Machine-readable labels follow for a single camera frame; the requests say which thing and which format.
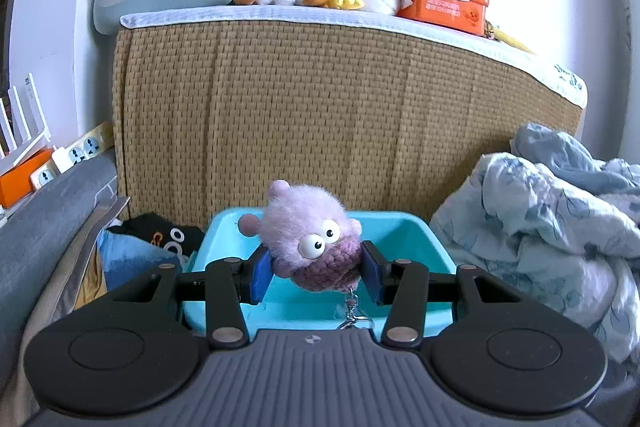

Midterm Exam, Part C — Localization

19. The purple fluffy plush keychain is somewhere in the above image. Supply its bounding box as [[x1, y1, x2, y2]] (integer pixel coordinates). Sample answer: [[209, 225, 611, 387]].
[[238, 180, 373, 329]]

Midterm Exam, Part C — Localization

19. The teal plastic storage bin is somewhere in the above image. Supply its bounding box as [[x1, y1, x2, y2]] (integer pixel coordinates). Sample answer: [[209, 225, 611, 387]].
[[181, 207, 458, 341]]

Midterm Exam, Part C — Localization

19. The pile of dark clothes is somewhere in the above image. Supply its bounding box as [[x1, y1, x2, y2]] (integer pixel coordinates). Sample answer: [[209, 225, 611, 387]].
[[74, 212, 205, 309]]

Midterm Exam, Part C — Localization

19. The blue floral duvet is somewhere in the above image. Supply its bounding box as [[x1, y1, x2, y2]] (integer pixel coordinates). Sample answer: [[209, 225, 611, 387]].
[[430, 124, 639, 365]]

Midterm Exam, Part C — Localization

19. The woven rattan headboard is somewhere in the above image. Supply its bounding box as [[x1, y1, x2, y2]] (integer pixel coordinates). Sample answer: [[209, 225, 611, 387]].
[[113, 6, 588, 225]]

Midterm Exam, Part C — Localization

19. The white power strip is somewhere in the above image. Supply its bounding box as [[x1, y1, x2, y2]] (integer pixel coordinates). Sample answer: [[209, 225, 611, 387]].
[[29, 121, 114, 191]]

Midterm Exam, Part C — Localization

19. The white wifi router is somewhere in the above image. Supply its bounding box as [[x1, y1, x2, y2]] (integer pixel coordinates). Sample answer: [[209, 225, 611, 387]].
[[1, 74, 51, 174]]

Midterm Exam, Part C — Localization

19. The yellow item on headboard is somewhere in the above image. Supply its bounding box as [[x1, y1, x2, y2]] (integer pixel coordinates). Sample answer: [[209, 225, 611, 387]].
[[484, 20, 532, 53]]

